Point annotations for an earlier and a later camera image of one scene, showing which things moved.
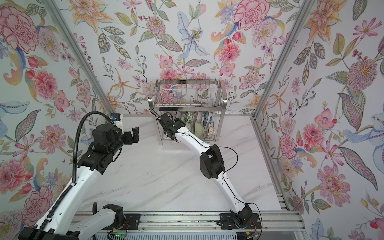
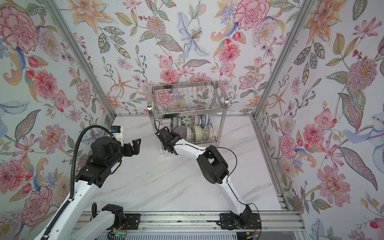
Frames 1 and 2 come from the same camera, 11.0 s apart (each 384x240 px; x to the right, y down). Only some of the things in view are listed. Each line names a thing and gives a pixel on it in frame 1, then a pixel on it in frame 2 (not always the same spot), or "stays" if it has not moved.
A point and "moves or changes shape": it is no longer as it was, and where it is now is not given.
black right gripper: (179, 122) -> (173, 134)
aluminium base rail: (206, 222) stays
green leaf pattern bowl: (188, 117) moves or changes shape
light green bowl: (198, 130) stays
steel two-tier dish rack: (199, 104) stays
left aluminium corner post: (65, 27) stays
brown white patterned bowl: (210, 131) stays
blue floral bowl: (208, 118) moves or changes shape
